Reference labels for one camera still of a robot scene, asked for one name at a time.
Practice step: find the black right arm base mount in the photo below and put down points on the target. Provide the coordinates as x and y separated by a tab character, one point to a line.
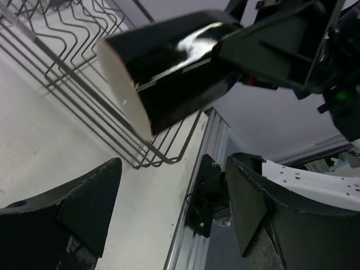
209	200

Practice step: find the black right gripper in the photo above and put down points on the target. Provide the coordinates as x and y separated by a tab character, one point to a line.
307	46

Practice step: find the aluminium mounting rail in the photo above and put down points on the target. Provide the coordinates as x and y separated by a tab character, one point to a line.
189	246

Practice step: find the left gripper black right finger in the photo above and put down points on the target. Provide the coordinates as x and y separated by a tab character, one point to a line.
288	218

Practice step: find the black wire dish rack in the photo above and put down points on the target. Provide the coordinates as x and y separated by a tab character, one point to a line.
53	46

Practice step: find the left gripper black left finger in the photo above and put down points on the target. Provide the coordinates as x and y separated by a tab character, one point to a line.
63	228

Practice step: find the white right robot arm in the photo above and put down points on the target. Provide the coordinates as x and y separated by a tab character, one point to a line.
302	149

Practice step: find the glossy black handled mug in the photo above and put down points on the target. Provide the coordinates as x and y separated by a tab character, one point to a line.
162	73

